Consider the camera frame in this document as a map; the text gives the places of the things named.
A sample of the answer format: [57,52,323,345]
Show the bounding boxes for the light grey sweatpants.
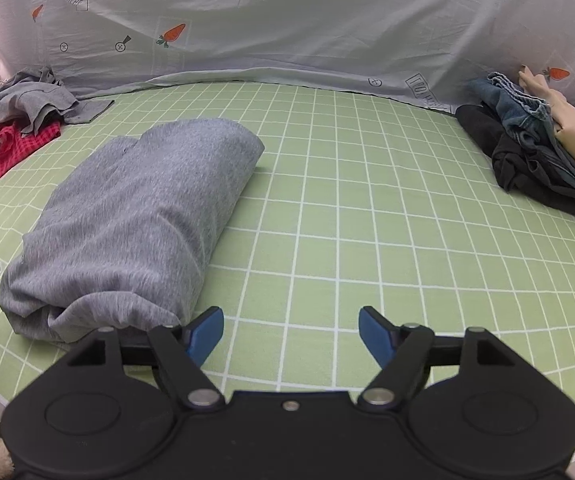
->
[0,118,264,344]

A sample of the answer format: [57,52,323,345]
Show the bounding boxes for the red checked shirt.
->
[0,119,60,179]

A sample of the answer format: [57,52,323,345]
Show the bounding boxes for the green checked mat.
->
[0,80,575,453]

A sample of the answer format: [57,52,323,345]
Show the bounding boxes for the dark grey shirt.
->
[0,66,114,136]

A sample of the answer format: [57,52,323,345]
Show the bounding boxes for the black folded garment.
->
[455,105,575,216]

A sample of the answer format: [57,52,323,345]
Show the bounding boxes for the blue folded jeans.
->
[470,72,575,188]

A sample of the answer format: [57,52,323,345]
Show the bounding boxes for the grey carrot print sheet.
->
[0,0,575,110]

